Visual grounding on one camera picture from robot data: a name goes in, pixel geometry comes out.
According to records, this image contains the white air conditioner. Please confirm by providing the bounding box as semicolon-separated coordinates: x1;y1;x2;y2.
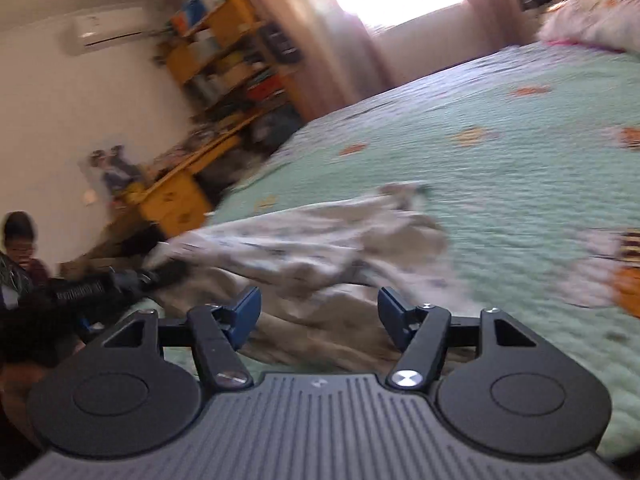
62;7;159;57

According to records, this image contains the white printed t-shirt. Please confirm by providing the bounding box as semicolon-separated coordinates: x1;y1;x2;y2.
145;182;476;376

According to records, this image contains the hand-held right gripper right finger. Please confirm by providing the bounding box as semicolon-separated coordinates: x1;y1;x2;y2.
377;287;539;391

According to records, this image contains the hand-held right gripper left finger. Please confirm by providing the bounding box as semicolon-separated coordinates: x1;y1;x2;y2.
100;286;262;391

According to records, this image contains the olive cloth pile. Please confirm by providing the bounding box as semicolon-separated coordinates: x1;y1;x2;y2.
59;229;167;282

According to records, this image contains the pink curtain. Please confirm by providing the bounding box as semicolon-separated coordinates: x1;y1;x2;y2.
464;0;542;47
234;0;397;122

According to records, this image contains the black bag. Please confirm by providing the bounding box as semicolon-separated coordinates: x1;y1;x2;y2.
259;22;307;67

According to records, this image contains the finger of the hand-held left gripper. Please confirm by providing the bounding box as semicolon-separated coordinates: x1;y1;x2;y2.
139;259;194;289

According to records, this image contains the yellow wooden bookshelf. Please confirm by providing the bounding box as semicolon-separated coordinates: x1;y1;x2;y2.
155;0;303;123

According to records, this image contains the floral pillow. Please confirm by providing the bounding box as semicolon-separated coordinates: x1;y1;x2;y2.
536;0;640;57

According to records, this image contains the green quilted bed blanket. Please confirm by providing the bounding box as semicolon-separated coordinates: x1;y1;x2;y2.
140;40;640;463

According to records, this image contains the yellow wooden desk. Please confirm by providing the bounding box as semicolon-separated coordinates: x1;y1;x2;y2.
100;110;268;253

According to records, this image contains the wall poster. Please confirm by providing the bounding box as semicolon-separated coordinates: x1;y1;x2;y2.
80;145;147;202

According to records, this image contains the person's left forearm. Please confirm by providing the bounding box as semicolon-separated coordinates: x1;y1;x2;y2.
0;347;76;426

